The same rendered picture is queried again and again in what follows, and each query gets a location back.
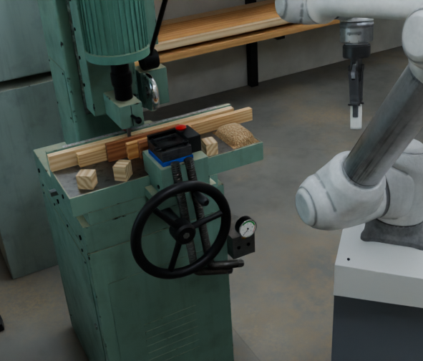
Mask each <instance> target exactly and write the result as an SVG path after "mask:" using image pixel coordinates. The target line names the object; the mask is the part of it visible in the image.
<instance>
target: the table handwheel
mask: <svg viewBox="0 0 423 361"><path fill-rule="evenodd" d="M189 191H199V192H201V193H205V194H207V195H209V196H210V197H211V198H212V199H214V201H215V202H216V203H217V204H218V207H219V209H220V210H219V211H217V212H215V213H213V214H211V215H209V216H207V217H205V218H202V219H200V220H198V221H195V222H193V223H190V222H189V221H188V220H187V219H186V218H179V217H178V216H177V214H176V213H175V212H174V211H173V210H172V209H171V208H165V209H162V210H160V209H159V208H157V207H158V206H159V205H160V204H161V203H163V202H164V201H166V200H167V199H169V198H170V197H172V196H175V195H177V194H179V193H184V192H189ZM152 213H154V214H155V215H156V216H158V217H160V218H161V219H162V220H163V221H164V222H166V224H167V225H168V226H169V227H170V228H169V232H170V235H171V236H172V237H173V238H174V239H175V240H176V242H175V248H174V250H173V253H172V258H171V260H170V264H169V267H168V269H164V268H160V267H158V266H155V265H154V264H152V263H150V262H149V261H148V260H147V258H146V257H145V255H144V253H143V250H142V232H143V228H144V227H145V224H146V222H147V220H148V218H149V217H150V215H151V214H152ZM219 217H221V222H220V230H219V232H218V235H217V237H216V239H215V241H214V243H213V245H212V246H211V247H210V248H209V249H208V250H207V251H206V252H205V253H204V254H203V255H202V256H201V257H200V258H199V259H197V260H196V261H194V262H193V263H191V264H188V265H187V266H183V267H180V268H176V269H175V264H176V261H177V258H178V254H179V252H180V248H181V246H182V245H184V244H188V243H190V242H191V241H192V240H193V239H194V237H195V234H196V230H195V229H196V228H198V227H200V226H202V225H204V224H206V223H208V222H210V221H212V220H215V219H217V218H219ZM230 225H231V212H230V206H229V204H228V201H227V199H226V198H225V196H224V195H223V194H222V193H221V192H220V191H219V190H218V189H217V188H216V187H215V186H212V185H211V184H209V183H205V182H202V181H197V180H187V181H182V182H179V183H175V184H172V185H170V186H168V187H166V188H163V189H162V190H161V191H159V192H157V193H156V194H155V195H154V196H153V197H152V198H151V199H150V200H149V201H148V202H147V203H146V204H145V205H144V206H143V207H142V209H141V210H140V212H139V213H138V215H137V217H136V219H135V222H134V223H133V226H132V231H131V236H130V246H131V251H132V255H133V257H134V259H135V261H136V263H137V264H138V266H139V267H140V268H141V269H142V270H143V271H145V272H146V273H148V274H149V275H151V276H154V277H157V278H160V279H179V278H183V277H185V276H189V275H191V274H194V273H195V272H197V271H199V270H201V269H202V268H203V267H205V266H206V265H208V264H209V263H210V262H211V261H212V260H213V259H214V258H215V257H216V256H217V255H218V253H219V252H220V250H221V249H222V247H223V246H224V244H225V242H226V240H227V237H228V234H229V231H230Z"/></svg>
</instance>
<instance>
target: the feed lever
mask: <svg viewBox="0 0 423 361"><path fill-rule="evenodd" d="M167 1H168V0H162V4H161V7H160V12H159V15H158V18H157V23H156V25H155V30H154V33H153V36H152V41H151V44H150V54H149V55H148V56H147V57H146V58H144V59H141V60H139V61H138V62H139V64H140V67H141V69H143V70H144V71H145V70H148V69H154V68H158V67H159V65H160V58H159V54H158V53H157V50H156V49H155V44H156V41H157V36H158V34H159V30H160V26H161V23H162V19H163V16H164V13H165V9H166V6H167Z"/></svg>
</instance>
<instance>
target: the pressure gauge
mask: <svg viewBox="0 0 423 361"><path fill-rule="evenodd" d="M247 228H249V229H248V230H247ZM256 228H257V224H256V222H255V221H254V220H253V219H252V218H251V217H250V216H242V217H241V218H239V219H238V220H237V222H236V224H235V230H236V231H237V232H238V233H239V234H240V236H241V238H242V239H246V238H248V237H249V236H252V235H253V234H254V233H255V231H256Z"/></svg>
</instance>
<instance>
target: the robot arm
mask: <svg viewBox="0 0 423 361"><path fill-rule="evenodd" d="M275 7H276V12H277V14H278V15H279V16H280V17H281V18H282V19H283V20H285V21H287V22H291V23H294V24H305V25H310V24H328V23H329V22H331V21H333V20H334V19H338V20H340V25H339V26H340V42H341V43H345V44H344V45H343V58H344V59H350V60H351V62H350V65H349V66H348V71H349V72H348V75H349V99H350V102H349V104H348V106H351V129H357V130H360V129H361V122H362V104H364V102H362V100H363V98H362V96H363V78H364V64H362V59H363V58H368V57H370V55H371V45H370V44H369V42H372V41H373V39H374V19H393V20H406V21H405V23H404V26H403V29H402V47H403V50H404V53H405V54H406V56H407V58H408V62H409V64H408V65H407V67H406V68H405V70H404V71H403V72H402V74H401V76H400V77H399V79H398V80H397V82H396V83H395V85H394V86H393V87H392V89H391V91H390V92H389V94H388V95H387V96H386V98H385V100H384V101H383V103H382V104H381V106H380V107H379V109H378V110H377V111H376V113H375V115H374V116H373V118H372V119H371V121H370V122H369V124H368V125H367V126H366V128H365V130H364V131H363V133H362V134H361V136H360V137H359V139H358V140H357V142H356V144H355V145H354V147H353V148H352V149H351V151H344V152H342V153H339V154H337V155H336V156H334V157H333V158H332V159H331V160H330V161H329V162H328V163H327V164H325V166H324V167H322V168H321V169H319V170H318V171H317V172H316V173H315V174H313V175H310V176H309V177H308V178H307V179H306V180H305V181H304V182H303V183H302V184H301V185H300V186H299V188H298V191H297V193H296V208H297V211H298V214H299V216H300V217H301V219H302V221H303V222H304V223H306V224H308V225H309V226H310V227H311V228H315V229H318V230H323V231H336V230H341V229H344V228H350V227H353V226H358V225H360V224H363V223H365V227H364V230H363V231H362V232H361V236H360V239H361V240H362V241H368V242H369V241H374V242H380V243H385V244H394V245H398V246H407V247H412V248H415V249H419V250H422V251H423V144H422V143H421V142H419V141H418V140H415V139H414V137H415V136H416V135H417V133H418V132H419V131H420V130H421V129H422V127H423V0H275Z"/></svg>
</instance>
